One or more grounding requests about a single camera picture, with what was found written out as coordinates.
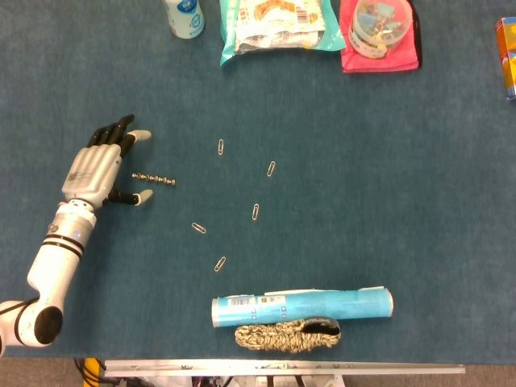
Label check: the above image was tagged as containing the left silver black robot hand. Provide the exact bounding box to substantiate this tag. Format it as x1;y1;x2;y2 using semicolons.
60;114;155;211

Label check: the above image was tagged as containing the metal bead chain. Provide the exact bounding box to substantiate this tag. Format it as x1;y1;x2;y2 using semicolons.
131;172;177;187

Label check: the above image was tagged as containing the clear round container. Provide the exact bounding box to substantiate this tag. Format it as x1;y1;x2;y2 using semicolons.
348;0;414;60

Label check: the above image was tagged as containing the white blue drink bottle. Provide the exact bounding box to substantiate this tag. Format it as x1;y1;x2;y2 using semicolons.
163;0;206;40

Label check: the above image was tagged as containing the teal plastic snack bag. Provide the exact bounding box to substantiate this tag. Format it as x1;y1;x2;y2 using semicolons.
218;0;347;68

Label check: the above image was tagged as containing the light blue cylindrical roll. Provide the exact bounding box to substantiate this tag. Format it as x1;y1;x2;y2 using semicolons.
210;286;394;328

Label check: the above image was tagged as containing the pink folded cloth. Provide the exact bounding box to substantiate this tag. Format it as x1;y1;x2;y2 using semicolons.
339;0;423;74

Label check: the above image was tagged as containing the orange blue cardboard box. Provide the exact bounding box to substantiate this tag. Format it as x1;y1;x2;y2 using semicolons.
495;17;516;102

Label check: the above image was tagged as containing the yellow black cable bundle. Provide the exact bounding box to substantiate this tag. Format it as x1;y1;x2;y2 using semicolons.
73;357;106;387

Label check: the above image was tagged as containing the camouflage rope bundle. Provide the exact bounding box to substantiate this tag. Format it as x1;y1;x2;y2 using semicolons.
234;318;342;354

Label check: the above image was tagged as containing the aluminium frame rail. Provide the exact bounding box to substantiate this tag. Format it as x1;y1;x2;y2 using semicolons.
103;360;466;378

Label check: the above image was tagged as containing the black rope strap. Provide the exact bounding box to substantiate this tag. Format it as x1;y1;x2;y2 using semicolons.
300;316;342;336

